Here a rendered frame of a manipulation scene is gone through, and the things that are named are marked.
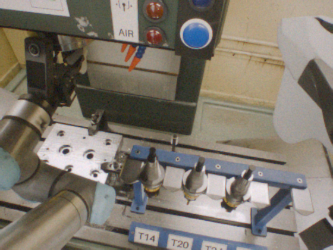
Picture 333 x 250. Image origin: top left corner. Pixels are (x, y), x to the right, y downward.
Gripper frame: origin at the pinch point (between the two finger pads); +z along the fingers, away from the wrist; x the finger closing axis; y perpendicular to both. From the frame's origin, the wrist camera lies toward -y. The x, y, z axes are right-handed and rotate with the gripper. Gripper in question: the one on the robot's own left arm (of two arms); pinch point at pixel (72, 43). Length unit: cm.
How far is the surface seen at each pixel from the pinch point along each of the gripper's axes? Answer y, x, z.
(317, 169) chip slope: 63, 95, 16
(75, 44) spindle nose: -5.0, 5.1, -6.7
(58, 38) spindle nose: -7.0, 2.7, -8.3
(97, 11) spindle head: -20.5, 17.9, -20.7
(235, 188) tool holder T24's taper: 19, 44, -21
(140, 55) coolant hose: -2.9, 18.1, -4.8
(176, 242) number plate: 50, 33, -29
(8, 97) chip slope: 72, -77, 36
